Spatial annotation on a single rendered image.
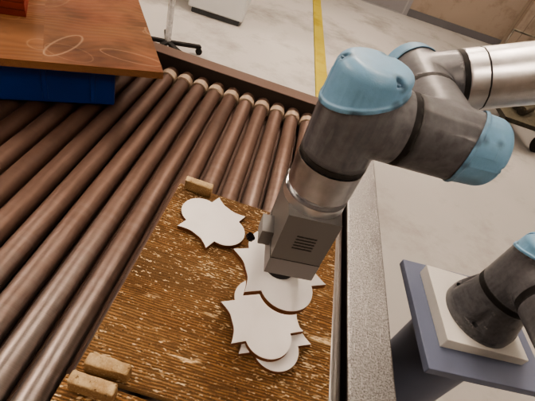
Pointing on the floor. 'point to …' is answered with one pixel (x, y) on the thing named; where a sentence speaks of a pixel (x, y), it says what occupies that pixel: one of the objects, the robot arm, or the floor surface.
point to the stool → (171, 33)
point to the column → (416, 325)
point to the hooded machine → (221, 9)
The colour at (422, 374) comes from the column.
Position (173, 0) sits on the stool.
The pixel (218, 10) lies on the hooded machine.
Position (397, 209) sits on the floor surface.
